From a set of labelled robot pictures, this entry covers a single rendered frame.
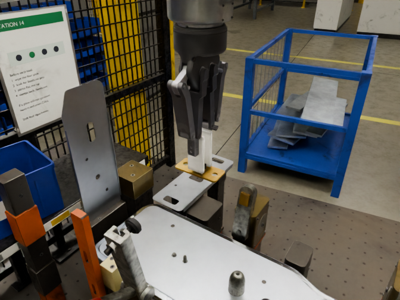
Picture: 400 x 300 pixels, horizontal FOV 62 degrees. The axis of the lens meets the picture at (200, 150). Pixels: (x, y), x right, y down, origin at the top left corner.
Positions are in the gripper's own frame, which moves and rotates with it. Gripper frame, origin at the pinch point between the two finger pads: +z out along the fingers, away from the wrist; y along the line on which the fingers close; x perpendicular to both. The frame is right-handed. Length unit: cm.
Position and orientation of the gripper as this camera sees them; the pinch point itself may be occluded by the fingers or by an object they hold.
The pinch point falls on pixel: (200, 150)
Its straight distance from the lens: 55.8
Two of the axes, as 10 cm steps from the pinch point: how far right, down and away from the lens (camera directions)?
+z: 0.0, 8.6, 5.1
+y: 5.4, -4.3, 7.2
